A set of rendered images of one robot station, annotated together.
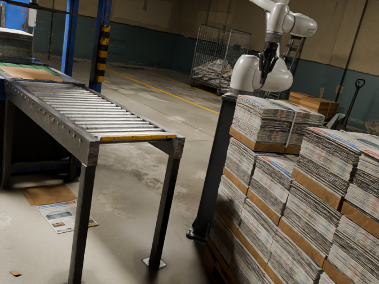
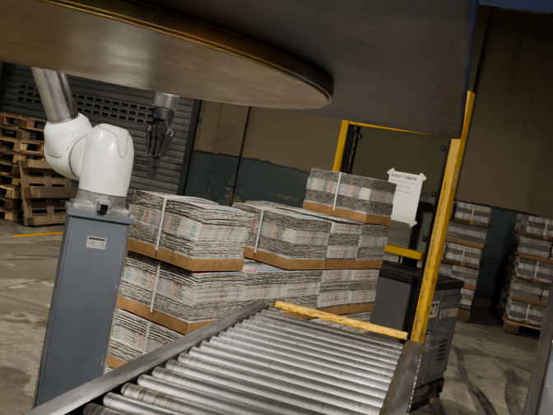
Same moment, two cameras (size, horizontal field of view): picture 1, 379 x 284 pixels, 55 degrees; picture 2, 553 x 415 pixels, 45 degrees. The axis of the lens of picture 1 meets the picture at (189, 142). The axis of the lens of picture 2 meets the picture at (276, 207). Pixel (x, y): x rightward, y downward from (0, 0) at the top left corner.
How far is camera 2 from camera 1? 3.57 m
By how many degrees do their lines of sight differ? 120
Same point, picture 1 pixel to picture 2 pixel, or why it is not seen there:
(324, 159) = (312, 238)
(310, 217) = (304, 290)
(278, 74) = not seen: hidden behind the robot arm
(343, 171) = (324, 240)
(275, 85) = not seen: hidden behind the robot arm
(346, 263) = (327, 299)
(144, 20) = not seen: outside the picture
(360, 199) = (334, 253)
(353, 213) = (332, 263)
